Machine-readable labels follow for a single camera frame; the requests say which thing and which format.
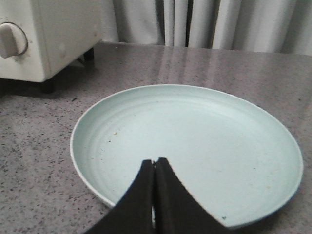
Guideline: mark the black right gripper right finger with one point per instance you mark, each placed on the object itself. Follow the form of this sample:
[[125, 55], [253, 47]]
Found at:
[[176, 211]]

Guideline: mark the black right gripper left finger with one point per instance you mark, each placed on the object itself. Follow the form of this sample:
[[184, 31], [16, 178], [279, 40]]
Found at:
[[133, 213]]

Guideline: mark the cream Toshiba toaster oven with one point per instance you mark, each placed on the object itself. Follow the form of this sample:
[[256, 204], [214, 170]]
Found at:
[[57, 31]]

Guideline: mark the light green round plate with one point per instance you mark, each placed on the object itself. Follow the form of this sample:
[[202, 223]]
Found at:
[[238, 161]]

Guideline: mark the beige timer knob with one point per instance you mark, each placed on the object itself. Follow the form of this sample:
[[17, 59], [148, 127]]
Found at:
[[13, 41]]

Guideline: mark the grey pleated curtain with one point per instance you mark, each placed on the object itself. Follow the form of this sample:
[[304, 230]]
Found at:
[[282, 26]]

